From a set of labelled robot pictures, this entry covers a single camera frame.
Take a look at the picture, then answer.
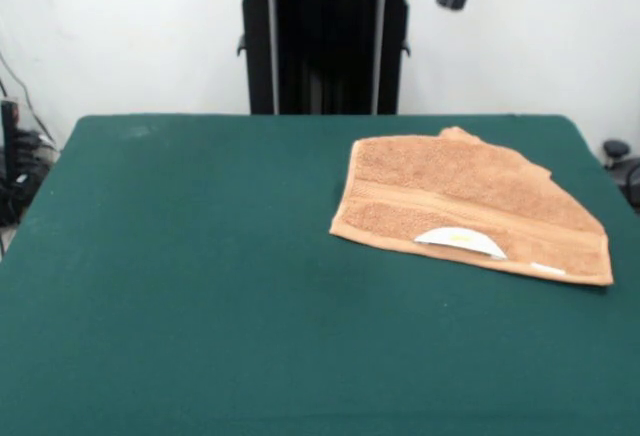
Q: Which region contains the tan terry towel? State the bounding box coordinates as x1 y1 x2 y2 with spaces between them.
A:
328 125 615 287

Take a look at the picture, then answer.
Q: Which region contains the black office chair base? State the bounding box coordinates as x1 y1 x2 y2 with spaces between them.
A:
602 139 640 212

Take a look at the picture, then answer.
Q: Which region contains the dark green table cloth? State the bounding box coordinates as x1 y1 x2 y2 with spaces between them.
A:
0 114 640 436

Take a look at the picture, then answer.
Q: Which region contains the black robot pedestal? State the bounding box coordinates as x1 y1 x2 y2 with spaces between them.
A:
222 0 432 116

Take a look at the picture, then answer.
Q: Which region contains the grey wall cable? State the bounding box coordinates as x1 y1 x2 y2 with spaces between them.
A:
0 50 56 145

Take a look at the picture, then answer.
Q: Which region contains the black cable bundle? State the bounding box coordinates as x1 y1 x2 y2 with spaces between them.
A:
0 128 62 227

